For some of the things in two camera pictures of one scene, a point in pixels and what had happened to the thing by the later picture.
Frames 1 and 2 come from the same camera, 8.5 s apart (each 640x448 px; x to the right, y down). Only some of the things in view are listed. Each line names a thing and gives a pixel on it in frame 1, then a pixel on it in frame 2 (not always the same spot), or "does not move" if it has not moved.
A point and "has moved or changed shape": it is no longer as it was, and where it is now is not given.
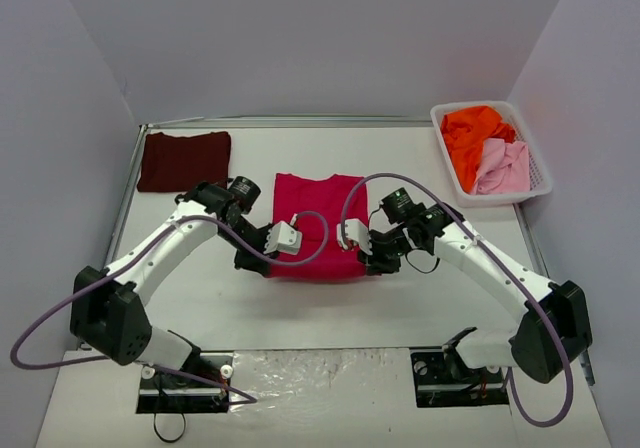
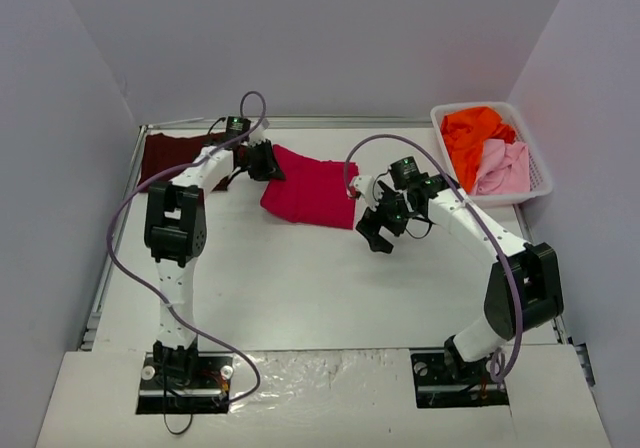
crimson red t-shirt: [293, 195] has moved or changed shape
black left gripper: [255, 254] -> [265, 163]
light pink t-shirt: [505, 168] does not move
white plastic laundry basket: [540, 184] does not move
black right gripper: [380, 254] -> [385, 216]
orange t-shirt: [465, 130] does not move
